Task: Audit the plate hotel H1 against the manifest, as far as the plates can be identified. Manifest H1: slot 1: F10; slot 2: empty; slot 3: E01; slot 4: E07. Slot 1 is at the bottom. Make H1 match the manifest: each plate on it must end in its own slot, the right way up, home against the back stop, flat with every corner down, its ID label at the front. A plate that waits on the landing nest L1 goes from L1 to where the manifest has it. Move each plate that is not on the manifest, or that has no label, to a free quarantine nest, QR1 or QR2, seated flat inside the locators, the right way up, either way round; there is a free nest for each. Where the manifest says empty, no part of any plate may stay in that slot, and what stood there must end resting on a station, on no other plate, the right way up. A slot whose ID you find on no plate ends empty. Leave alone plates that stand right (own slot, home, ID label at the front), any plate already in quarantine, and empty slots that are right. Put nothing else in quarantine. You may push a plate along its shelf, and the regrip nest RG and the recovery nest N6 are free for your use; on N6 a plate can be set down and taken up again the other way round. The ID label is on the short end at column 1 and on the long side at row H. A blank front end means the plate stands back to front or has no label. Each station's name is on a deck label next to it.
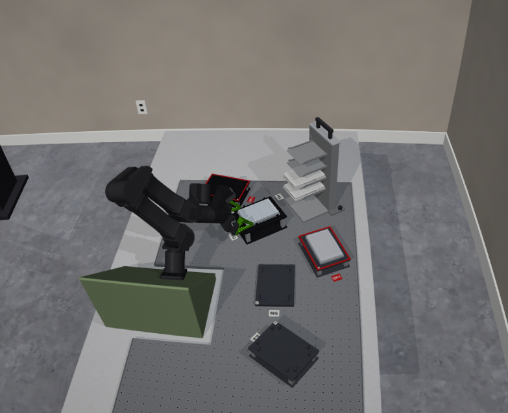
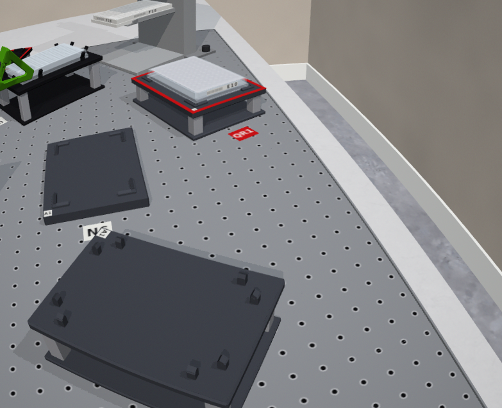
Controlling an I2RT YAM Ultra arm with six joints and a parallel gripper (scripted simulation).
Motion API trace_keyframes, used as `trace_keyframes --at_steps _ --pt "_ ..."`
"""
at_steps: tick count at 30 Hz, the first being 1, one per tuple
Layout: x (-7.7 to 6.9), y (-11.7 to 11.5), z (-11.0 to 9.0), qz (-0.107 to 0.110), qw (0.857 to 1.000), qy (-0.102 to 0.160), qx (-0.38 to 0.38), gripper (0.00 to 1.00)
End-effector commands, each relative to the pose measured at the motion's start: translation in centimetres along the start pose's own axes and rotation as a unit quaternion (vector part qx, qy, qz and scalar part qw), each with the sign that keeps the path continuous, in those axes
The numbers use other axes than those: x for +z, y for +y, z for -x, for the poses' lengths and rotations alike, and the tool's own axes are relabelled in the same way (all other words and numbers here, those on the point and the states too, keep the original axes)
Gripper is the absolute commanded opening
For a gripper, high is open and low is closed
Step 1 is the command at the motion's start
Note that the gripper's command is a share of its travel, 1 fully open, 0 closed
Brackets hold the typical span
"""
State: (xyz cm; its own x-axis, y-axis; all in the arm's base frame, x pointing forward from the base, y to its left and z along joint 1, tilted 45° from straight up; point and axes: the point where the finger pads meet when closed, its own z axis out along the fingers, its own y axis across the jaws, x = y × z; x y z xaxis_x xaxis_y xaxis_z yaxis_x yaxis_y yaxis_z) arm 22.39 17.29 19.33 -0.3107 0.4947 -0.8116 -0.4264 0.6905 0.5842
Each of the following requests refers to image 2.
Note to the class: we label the dark grey plate on raised base with corner posts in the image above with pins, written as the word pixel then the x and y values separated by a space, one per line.
pixel 158 326

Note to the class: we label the grey shelf rack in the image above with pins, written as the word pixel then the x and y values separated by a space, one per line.
pixel 163 37

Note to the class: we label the grey perforated work table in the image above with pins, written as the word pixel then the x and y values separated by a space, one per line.
pixel 353 334

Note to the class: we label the black two-tier stand with grey legs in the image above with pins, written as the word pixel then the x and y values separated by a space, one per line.
pixel 52 91

